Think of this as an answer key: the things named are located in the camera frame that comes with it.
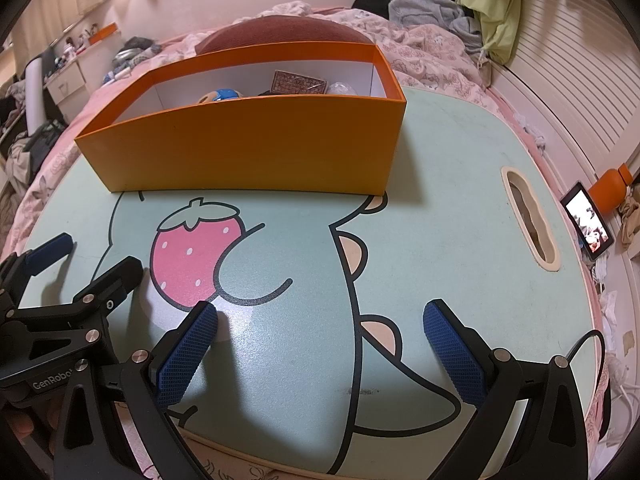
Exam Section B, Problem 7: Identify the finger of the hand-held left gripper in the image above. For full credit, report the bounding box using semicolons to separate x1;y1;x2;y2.
0;256;145;376
0;232;76;306

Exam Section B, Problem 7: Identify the pink bed sheet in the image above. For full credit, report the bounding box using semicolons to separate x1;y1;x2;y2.
65;35;201;126

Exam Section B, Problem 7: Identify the pink floral duvet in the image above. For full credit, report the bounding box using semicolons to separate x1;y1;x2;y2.
0;2;551;261

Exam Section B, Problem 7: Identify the grey-blue clothing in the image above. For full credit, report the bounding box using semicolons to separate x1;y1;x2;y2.
389;0;483;53

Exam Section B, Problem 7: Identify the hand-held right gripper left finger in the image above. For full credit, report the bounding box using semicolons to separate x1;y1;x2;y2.
51;301;220;480

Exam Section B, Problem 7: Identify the orange cardboard box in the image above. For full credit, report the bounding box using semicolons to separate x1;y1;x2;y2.
74;41;407;196

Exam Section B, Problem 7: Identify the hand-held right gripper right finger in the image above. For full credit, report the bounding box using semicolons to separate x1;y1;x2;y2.
422;299;593;480

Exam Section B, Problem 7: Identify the white cabinet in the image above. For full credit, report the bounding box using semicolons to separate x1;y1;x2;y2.
45;57;91;108

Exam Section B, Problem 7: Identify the black cable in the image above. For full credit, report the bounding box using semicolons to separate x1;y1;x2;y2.
567;329;612;421

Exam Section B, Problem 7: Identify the small orange shelf box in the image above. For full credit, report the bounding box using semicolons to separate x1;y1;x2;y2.
89;22;118;46

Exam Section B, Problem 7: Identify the blue yellow toy figure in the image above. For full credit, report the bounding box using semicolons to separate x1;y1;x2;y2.
197;87;246;105

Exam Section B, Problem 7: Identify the lime green garment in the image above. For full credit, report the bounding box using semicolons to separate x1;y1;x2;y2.
455;0;523;66

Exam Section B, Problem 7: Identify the maroon corduroy pillow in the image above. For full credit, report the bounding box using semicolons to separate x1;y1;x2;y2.
194;15;373;56

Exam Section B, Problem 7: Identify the beige cloth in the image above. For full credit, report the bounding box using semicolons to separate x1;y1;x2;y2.
617;195;640;251

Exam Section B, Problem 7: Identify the smartphone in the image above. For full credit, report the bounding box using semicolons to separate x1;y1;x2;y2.
560;180;615;262

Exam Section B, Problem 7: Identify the brown card packet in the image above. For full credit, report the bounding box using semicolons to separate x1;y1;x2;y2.
271;71;327;96

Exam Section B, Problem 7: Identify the person's left hand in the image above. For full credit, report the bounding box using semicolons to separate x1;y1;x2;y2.
7;397;66;456

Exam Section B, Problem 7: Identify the black clothing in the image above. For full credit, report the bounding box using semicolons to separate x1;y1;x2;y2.
351;0;406;13

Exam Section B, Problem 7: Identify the patterned clothes pile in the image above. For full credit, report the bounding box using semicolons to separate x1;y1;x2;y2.
102;36;163;83

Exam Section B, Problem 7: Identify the mint cartoon lap desk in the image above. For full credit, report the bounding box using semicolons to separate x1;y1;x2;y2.
15;85;608;478

